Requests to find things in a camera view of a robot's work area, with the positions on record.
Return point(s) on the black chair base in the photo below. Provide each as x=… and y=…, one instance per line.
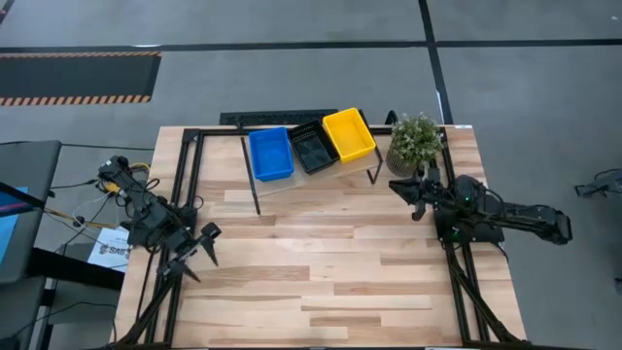
x=602, y=187

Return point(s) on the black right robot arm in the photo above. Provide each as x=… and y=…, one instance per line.
x=529, y=216

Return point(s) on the black hazard-striped floor mat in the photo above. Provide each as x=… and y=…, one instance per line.
x=73, y=78

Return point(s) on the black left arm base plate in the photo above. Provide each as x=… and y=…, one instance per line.
x=138, y=239

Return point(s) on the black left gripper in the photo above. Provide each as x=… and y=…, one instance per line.
x=182, y=243

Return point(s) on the blue plastic basket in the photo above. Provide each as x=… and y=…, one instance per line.
x=269, y=155

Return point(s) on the black aluminium table frame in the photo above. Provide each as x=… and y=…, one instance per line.
x=190, y=135

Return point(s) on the black perforated panel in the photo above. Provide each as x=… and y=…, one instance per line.
x=252, y=118

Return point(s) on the white printed paper sheet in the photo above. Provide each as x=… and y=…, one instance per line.
x=109, y=250

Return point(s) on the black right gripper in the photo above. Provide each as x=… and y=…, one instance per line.
x=435, y=192

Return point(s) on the black plastic basket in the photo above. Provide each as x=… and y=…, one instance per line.
x=313, y=148

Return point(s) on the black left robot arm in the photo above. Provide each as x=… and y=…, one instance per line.
x=146, y=214

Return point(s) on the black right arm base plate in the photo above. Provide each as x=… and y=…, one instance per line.
x=442, y=226

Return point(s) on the yellow plastic basket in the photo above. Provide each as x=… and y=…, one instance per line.
x=349, y=133

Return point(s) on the grey desk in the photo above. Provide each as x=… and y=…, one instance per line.
x=29, y=165

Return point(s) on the black desk crossbar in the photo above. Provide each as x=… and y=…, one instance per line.
x=73, y=269

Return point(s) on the blue screen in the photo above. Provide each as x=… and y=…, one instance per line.
x=6, y=228

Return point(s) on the potted green plant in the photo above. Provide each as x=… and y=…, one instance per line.
x=415, y=138

